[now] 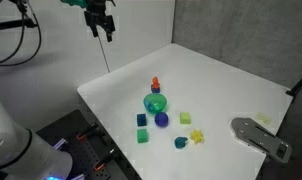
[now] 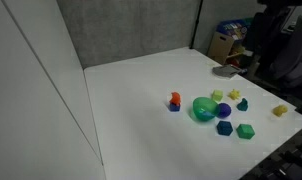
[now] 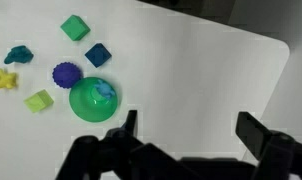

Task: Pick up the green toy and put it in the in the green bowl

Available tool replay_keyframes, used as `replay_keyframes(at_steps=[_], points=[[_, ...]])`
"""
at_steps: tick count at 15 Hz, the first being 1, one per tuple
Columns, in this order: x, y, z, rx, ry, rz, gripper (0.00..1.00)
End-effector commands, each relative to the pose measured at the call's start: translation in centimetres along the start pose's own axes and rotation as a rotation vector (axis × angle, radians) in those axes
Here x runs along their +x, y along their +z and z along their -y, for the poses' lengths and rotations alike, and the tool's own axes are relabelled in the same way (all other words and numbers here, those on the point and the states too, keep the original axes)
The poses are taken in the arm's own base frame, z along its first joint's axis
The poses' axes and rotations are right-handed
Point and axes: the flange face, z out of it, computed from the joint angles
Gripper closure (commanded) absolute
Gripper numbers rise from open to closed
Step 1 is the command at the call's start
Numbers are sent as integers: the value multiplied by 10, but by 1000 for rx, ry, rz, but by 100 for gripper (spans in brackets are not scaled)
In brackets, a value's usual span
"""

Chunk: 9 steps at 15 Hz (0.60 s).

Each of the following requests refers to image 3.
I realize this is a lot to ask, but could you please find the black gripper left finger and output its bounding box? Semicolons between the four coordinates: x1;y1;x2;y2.
55;109;179;180

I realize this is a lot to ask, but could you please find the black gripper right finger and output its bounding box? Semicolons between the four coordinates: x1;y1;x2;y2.
235;111;302;180

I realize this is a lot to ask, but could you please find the green bowl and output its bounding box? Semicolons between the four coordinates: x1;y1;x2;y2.
68;76;119;123

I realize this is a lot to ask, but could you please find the light blue turtle toy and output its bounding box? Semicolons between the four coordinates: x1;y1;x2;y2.
93;79;117;101

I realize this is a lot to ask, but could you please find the yellow star toy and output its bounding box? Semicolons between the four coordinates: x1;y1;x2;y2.
0;67;19;91

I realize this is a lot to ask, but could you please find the teal animal toy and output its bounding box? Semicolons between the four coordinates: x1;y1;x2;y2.
3;44;35;65

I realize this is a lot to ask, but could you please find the dark blue cube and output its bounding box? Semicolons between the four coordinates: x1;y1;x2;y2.
84;42;113;69

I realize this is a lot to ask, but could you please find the lime green cube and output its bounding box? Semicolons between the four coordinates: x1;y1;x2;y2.
23;88;55;114

